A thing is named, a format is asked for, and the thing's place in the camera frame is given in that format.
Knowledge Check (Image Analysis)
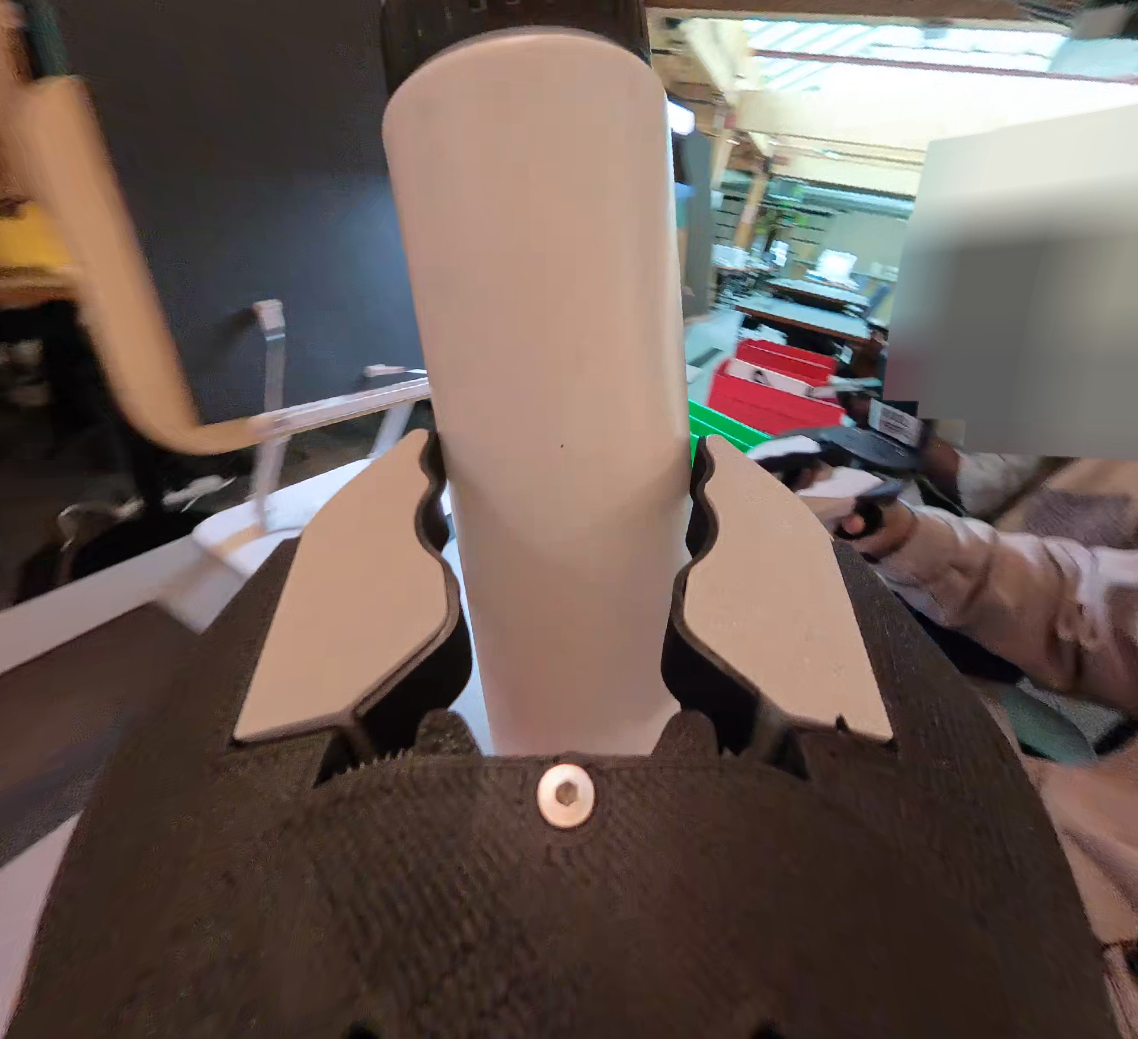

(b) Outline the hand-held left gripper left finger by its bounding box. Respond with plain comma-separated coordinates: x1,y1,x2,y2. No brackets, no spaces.
233,428,473,747

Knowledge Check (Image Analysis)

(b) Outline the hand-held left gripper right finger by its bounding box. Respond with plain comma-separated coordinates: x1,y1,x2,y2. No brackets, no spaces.
662,437,894,757

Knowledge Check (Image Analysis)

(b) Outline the white bottle with black cap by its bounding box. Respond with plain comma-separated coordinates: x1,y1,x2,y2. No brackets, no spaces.
381,0,695,756

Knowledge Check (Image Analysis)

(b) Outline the person's right hand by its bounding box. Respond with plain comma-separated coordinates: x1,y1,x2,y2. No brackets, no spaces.
837,445,968,564

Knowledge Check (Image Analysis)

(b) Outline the red open-front bin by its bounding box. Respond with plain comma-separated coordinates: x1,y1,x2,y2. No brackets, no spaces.
709,359,848,437

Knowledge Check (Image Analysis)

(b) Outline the red bin with white label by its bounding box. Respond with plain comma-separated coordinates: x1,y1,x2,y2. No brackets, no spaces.
734,337,839,375

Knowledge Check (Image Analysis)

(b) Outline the green plastic bin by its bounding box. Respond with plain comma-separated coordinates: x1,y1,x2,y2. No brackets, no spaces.
689,399,775,468

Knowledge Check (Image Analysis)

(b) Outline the dark top work table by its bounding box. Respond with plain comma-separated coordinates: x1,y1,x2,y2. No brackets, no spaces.
733,292,890,365

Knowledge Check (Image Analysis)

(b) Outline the person's beige sweater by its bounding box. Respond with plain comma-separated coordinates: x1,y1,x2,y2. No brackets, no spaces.
1022,755,1138,1039

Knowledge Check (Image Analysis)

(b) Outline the black board with wooden rim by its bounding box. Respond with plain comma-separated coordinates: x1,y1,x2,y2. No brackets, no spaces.
0,0,434,458

